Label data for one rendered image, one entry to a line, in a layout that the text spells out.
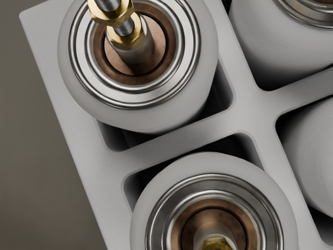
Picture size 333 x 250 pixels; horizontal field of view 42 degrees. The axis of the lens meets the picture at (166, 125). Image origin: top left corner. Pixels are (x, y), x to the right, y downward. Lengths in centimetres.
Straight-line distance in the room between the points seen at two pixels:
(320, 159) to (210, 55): 9
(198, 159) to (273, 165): 9
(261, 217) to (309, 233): 9
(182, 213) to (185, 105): 6
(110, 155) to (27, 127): 22
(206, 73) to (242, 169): 6
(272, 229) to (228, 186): 3
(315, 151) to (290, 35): 7
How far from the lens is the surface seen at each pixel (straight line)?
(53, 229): 53
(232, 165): 25
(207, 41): 25
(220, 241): 21
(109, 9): 18
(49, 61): 34
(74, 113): 33
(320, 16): 26
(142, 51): 23
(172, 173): 25
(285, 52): 29
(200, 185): 24
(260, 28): 28
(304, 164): 30
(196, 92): 25
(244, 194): 24
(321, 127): 28
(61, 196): 52
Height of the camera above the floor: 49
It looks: 85 degrees down
